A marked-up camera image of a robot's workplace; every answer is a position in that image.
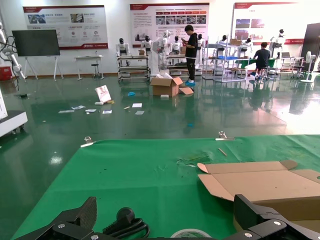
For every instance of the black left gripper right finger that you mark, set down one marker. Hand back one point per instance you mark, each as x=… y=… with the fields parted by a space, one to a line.
x=260 y=220

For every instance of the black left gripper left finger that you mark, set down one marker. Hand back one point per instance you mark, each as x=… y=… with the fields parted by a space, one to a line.
x=85 y=217

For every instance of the white industrial robot arm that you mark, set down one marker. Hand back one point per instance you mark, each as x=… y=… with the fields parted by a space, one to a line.
x=15 y=63

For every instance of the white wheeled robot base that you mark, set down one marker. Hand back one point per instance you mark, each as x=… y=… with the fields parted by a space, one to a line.
x=11 y=122

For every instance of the cardboard box with holed flap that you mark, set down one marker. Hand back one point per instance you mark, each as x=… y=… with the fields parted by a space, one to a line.
x=262 y=185

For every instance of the red box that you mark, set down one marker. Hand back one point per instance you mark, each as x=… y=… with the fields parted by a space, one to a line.
x=5 y=73

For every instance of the small cardboard box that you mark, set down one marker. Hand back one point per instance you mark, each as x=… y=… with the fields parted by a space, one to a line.
x=235 y=42

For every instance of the green table cloth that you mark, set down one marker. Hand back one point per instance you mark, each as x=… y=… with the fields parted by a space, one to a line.
x=125 y=175

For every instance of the translucent tape roll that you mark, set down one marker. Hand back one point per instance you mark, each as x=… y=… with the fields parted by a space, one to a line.
x=190 y=233

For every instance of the silver binder clip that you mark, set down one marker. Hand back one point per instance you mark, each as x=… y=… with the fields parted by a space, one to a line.
x=87 y=142
x=223 y=136

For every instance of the thin wooden stick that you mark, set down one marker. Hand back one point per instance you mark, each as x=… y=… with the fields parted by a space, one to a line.
x=222 y=151

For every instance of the clear plastic scrap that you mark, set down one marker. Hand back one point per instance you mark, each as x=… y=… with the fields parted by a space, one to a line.
x=192 y=160

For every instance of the paper sheet on floor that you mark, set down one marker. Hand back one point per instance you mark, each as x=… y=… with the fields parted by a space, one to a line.
x=107 y=112
x=66 y=111
x=90 y=110
x=78 y=107
x=137 y=105
x=139 y=112

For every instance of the blue shoe cover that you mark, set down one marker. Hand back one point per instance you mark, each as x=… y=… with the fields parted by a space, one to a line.
x=191 y=125
x=131 y=94

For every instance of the standing white red booklet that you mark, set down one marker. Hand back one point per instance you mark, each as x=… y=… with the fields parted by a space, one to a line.
x=103 y=93

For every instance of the small black floor object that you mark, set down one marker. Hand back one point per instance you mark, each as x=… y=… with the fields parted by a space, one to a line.
x=23 y=95

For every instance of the small white block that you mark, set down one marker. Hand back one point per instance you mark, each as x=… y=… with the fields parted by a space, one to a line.
x=164 y=96

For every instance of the black stool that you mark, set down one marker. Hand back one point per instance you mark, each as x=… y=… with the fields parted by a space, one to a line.
x=96 y=70

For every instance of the large open floor carton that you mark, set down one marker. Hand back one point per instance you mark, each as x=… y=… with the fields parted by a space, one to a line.
x=162 y=86

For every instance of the metal roller rack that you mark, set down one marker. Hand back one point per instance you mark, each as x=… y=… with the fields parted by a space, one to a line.
x=133 y=67
x=177 y=66

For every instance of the small white table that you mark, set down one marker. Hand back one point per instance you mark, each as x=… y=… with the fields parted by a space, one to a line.
x=88 y=58

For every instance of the seated person dark shirt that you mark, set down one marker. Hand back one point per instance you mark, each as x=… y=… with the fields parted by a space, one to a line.
x=261 y=58

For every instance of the blue tray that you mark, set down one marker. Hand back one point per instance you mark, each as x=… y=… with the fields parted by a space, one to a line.
x=226 y=57

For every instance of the grey laptop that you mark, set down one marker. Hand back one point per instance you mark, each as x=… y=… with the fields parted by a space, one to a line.
x=286 y=55

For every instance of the white standing fan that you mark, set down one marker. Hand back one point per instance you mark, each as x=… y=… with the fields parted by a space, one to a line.
x=308 y=56

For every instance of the tall white humanoid robot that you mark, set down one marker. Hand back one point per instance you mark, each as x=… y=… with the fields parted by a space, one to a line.
x=160 y=55

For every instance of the black display on stand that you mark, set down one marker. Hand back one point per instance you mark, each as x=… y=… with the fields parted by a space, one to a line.
x=36 y=42

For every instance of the dark tall cabinet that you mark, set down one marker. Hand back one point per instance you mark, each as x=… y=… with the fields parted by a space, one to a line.
x=311 y=45

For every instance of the standing person in black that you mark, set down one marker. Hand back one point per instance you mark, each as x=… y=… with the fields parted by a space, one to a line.
x=192 y=50

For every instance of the grey metal frame shelf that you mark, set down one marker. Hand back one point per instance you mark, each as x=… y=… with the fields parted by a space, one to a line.
x=226 y=75

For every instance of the wall info poster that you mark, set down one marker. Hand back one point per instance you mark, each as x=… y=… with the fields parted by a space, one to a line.
x=145 y=22
x=262 y=15
x=82 y=25

